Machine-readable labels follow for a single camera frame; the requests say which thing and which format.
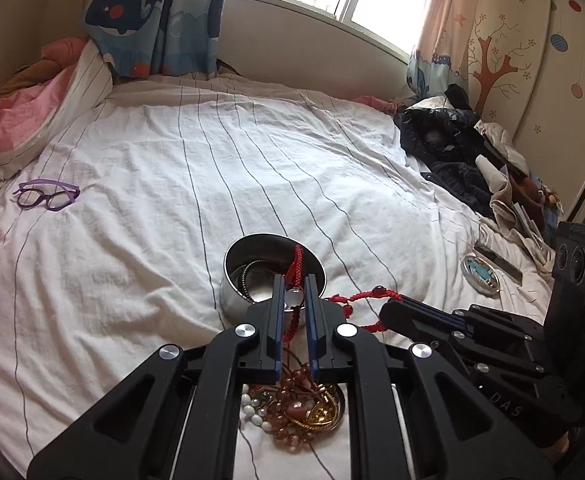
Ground orange cloth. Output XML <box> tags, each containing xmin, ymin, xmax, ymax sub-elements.
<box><xmin>0</xmin><ymin>56</ymin><xmax>69</xmax><ymax>97</ymax></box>

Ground black comb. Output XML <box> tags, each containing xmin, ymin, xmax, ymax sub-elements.
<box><xmin>474</xmin><ymin>242</ymin><xmax>524</xmax><ymax>284</ymax></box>

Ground white striped duvet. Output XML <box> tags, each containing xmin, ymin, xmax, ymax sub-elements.
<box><xmin>0</xmin><ymin>42</ymin><xmax>559</xmax><ymax>480</ymax></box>

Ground round metal bowl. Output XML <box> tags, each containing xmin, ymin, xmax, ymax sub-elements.
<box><xmin>220</xmin><ymin>234</ymin><xmax>327</xmax><ymax>318</ymax></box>

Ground pink bed sheet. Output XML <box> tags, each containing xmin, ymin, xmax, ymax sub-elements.
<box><xmin>0</xmin><ymin>37</ymin><xmax>94</xmax><ymax>281</ymax></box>

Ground red braided bracelet white bead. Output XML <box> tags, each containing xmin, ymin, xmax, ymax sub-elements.
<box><xmin>281</xmin><ymin>244</ymin><xmax>308</xmax><ymax>345</ymax></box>

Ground round tin blue print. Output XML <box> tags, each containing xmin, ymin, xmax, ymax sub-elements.
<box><xmin>461</xmin><ymin>254</ymin><xmax>504</xmax><ymax>292</ymax></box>

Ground wardrobe with tree decal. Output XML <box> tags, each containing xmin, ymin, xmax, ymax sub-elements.
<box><xmin>465</xmin><ymin>0</ymin><xmax>585</xmax><ymax>222</ymax></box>

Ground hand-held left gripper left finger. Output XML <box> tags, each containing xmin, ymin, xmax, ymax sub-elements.
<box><xmin>27</xmin><ymin>274</ymin><xmax>286</xmax><ymax>480</ymax></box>

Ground purple glasses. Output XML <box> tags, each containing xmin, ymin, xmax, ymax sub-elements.
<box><xmin>13</xmin><ymin>178</ymin><xmax>81</xmax><ymax>212</ymax></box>

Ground blue whale print curtain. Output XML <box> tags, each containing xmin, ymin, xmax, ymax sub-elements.
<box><xmin>82</xmin><ymin>0</ymin><xmax>231</xmax><ymax>79</ymax></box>

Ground beige cloth bag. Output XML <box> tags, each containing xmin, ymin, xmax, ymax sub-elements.
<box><xmin>475</xmin><ymin>120</ymin><xmax>559</xmax><ymax>272</ymax></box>

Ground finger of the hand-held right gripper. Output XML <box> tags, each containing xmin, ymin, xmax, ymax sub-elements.
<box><xmin>387</xmin><ymin>324</ymin><xmax>549</xmax><ymax>380</ymax></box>
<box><xmin>379</xmin><ymin>298</ymin><xmax>544</xmax><ymax>342</ymax></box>

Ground pink bead bracelet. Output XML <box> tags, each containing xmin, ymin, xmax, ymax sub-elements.
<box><xmin>271</xmin><ymin>412</ymin><xmax>310</xmax><ymax>450</ymax></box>

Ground pink curtain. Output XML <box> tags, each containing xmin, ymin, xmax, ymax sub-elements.
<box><xmin>405</xmin><ymin>0</ymin><xmax>484</xmax><ymax>106</ymax></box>

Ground dark bangle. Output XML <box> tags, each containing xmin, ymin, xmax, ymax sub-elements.
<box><xmin>239</xmin><ymin>259</ymin><xmax>274</xmax><ymax>304</ymax></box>

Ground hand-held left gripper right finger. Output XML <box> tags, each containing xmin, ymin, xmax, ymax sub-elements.
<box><xmin>305</xmin><ymin>274</ymin><xmax>556</xmax><ymax>480</ymax></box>

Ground heap of mixed jewelry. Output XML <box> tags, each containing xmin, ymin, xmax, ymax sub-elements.
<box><xmin>250</xmin><ymin>355</ymin><xmax>347</xmax><ymax>433</ymax></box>

